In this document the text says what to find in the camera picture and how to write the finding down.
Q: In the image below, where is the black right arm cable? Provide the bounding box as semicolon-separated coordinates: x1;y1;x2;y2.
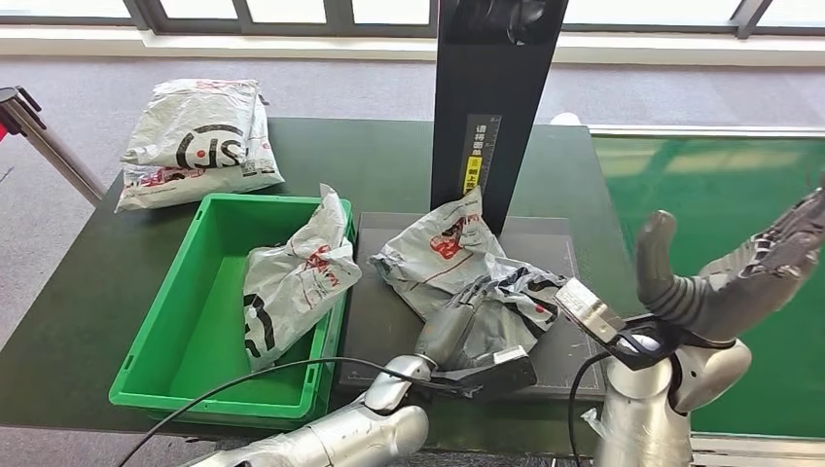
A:
566;350;614;467

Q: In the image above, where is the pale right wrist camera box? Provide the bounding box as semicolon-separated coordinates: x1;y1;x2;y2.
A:
554;276;627;346

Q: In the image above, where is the dark window frame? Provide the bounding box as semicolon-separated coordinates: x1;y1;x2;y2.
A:
0;0;825;39

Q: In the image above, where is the silver stanchion post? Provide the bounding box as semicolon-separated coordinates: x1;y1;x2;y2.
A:
0;87;108;206

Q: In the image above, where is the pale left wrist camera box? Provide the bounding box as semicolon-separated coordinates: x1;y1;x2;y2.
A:
445;345;538;398

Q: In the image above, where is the black yellow ruler sticker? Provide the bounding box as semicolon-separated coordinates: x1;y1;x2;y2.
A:
460;114;503;195

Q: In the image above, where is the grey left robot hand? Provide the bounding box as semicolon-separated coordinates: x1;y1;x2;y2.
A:
415;275;501;372

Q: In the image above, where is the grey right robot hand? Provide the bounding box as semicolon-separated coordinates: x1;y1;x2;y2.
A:
634;187;825;346

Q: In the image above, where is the black inbound scanner machine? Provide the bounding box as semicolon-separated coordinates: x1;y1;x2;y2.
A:
335;0;610;404

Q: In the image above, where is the white plastic courier parcel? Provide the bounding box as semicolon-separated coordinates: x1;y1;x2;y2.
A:
368;187;572;372
241;185;364;374
114;96;286;214
121;78;263;172

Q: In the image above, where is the green plastic crate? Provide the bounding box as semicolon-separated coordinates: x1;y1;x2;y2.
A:
108;193;357;432

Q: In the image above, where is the green conveyor belt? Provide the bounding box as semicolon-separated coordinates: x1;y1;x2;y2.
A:
590;126;825;467

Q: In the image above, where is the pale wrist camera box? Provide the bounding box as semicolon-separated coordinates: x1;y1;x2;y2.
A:
445;345;538;398
554;276;627;346

